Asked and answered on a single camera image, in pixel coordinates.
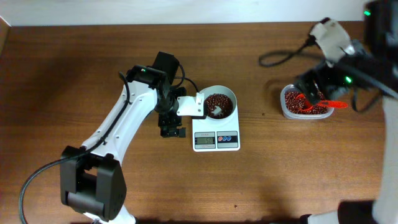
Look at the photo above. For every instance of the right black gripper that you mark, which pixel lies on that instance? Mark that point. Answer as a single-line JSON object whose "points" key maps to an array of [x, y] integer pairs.
{"points": [[311, 86]]}

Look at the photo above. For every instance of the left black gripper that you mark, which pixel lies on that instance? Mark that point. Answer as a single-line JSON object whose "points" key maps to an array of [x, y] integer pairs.
{"points": [[171, 131]]}

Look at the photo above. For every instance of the orange measuring scoop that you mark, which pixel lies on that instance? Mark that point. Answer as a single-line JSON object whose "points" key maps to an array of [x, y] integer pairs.
{"points": [[324, 103]]}

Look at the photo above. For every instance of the white bowl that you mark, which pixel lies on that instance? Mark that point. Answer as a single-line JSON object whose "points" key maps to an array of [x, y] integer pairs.
{"points": [[221, 90]]}

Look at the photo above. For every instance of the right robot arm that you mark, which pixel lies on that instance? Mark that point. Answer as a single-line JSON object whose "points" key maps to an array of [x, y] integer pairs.
{"points": [[380, 35]]}

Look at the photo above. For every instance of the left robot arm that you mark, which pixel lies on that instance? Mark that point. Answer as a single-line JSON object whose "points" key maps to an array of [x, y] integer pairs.
{"points": [[91, 177]]}

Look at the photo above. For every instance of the white digital kitchen scale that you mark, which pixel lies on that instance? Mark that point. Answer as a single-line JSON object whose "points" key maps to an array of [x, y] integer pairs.
{"points": [[212, 135]]}

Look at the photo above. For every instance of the red beans in bowl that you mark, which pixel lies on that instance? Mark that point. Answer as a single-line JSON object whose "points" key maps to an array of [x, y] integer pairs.
{"points": [[219, 106]]}

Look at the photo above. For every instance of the clear plastic container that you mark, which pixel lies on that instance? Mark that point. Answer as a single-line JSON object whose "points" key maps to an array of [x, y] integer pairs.
{"points": [[289, 115]]}

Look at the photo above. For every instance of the red beans in container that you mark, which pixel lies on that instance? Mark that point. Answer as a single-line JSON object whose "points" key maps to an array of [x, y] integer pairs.
{"points": [[298, 105]]}

